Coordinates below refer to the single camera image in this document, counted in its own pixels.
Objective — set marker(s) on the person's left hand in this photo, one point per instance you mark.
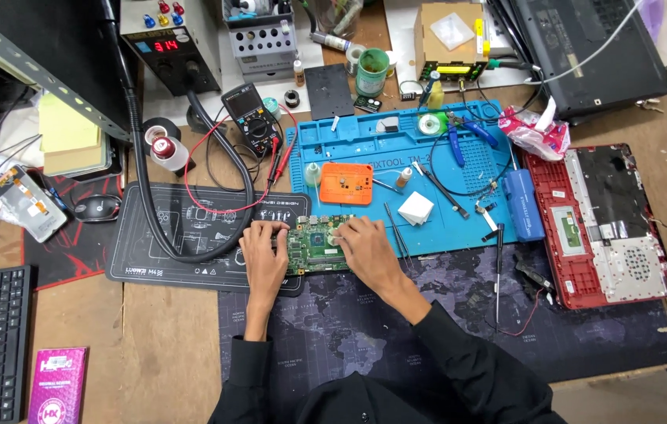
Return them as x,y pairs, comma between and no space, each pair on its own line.
263,262

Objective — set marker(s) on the person's right hand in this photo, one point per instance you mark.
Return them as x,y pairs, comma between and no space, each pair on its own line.
372,253

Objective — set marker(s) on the person's left fingers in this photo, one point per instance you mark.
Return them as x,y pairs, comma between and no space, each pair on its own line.
267,231

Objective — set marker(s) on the person's right fingers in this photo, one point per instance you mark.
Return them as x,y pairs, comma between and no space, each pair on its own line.
348,231

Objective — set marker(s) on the green laptop motherboard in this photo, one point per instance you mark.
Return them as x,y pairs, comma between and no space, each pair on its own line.
313,250

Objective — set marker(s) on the orange plastic case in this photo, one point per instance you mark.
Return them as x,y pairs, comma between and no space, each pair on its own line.
346,184

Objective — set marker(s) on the metal tweezers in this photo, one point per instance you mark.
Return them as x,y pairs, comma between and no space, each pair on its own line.
397,229

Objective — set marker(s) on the small clear dropper bottle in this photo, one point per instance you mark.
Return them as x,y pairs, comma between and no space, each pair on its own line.
312,175

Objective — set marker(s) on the black multimeter probe lead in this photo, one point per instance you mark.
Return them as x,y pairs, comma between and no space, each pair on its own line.
274,162

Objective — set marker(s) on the white tissue stack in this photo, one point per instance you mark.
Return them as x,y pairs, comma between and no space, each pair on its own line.
416,209

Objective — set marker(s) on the black printed repair mat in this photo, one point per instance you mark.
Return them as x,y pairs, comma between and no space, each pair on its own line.
192,235

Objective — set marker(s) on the small amber dropper bottle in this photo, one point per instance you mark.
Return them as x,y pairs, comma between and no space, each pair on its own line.
404,176

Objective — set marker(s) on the red multimeter probe lead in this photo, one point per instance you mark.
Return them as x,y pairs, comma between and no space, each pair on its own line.
192,171

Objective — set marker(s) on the black brush tool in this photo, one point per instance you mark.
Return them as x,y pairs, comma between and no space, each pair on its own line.
442,191

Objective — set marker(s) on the black digital multimeter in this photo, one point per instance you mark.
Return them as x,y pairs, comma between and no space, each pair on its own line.
250,121

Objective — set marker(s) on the white bottle with red cap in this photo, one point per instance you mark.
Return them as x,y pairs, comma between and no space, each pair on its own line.
168,152

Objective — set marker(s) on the blue silicone repair mat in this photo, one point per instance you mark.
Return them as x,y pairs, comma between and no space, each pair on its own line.
469,176

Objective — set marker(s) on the dark world map desk mat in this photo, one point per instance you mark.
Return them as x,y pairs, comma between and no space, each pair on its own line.
463,306

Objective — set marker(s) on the black metal plate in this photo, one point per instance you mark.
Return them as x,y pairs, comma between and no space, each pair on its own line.
329,91

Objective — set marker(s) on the black precision screwdriver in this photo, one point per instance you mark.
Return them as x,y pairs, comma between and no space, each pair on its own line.
499,265

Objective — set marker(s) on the person's black shirt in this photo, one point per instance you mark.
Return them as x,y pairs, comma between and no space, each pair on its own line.
380,383

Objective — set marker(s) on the black tape roll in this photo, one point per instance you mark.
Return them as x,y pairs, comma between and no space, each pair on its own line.
154,125

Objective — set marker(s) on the small brown glue bottle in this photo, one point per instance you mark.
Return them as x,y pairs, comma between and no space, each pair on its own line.
299,73

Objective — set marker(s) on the green cup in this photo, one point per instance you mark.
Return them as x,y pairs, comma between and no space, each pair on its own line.
372,72

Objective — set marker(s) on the yellow bottle with blue nozzle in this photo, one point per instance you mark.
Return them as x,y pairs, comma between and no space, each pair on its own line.
435,94

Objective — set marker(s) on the black computer mouse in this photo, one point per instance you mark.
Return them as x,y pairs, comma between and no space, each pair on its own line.
97,208

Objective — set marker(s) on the blue screwdriver case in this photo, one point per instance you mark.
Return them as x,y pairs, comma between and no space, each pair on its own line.
523,203

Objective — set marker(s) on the grey tool holder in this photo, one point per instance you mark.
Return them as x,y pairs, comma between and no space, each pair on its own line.
263,41

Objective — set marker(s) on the black laptop speaker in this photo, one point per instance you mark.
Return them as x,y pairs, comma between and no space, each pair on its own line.
535,275

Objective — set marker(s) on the red and black mouse pad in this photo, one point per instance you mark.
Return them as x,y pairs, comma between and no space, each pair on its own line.
68,253

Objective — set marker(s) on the hot air rework station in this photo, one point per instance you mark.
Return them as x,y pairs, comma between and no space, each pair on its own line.
171,44

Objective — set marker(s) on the pink and white plastic bag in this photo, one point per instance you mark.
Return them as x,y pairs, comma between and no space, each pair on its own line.
536,132

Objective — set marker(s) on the cardboard cased soldering station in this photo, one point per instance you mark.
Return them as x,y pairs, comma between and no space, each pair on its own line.
451,41

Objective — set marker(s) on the yellow sticky note pad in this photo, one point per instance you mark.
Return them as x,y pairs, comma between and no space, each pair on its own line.
71,135

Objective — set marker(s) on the red laptop bottom case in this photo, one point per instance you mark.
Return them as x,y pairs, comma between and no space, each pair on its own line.
604,235

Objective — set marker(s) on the pink product box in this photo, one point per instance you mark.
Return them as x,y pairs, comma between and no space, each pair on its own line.
58,386

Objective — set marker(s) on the black monitor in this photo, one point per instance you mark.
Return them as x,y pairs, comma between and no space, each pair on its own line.
45,53

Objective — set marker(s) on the black laptop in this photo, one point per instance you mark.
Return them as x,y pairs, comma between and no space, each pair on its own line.
586,53

